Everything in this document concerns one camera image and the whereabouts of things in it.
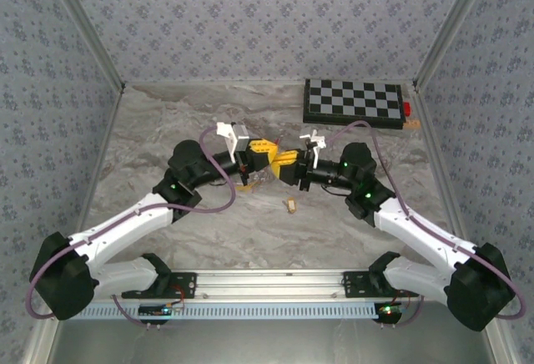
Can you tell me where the black grey chessboard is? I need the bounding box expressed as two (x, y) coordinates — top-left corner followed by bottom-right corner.
(302, 78), (406, 130)

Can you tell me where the small circuit board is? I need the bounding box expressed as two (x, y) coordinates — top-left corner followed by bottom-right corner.
(375, 301), (408, 323)
(139, 303), (185, 318)

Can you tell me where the grey metal panel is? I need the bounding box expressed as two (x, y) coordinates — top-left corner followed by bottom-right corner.
(45, 317), (501, 364)

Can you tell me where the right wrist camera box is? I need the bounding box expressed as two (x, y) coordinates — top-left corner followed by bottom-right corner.
(298, 129), (325, 160)

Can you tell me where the aluminium table side rail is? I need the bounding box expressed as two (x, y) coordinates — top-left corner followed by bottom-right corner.
(77, 86), (128, 231)
(412, 83), (475, 250)

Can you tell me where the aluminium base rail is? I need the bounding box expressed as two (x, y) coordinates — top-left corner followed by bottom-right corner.
(93, 269), (450, 301)

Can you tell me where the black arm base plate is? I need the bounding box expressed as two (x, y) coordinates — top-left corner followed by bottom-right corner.
(121, 271), (198, 300)
(342, 270), (420, 298)

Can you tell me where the pale blue slotted cable duct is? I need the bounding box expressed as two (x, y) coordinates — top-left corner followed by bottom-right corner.
(77, 301), (383, 320)

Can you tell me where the aluminium frame post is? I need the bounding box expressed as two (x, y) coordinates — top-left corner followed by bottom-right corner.
(41, 0), (127, 92)
(414, 0), (500, 92)

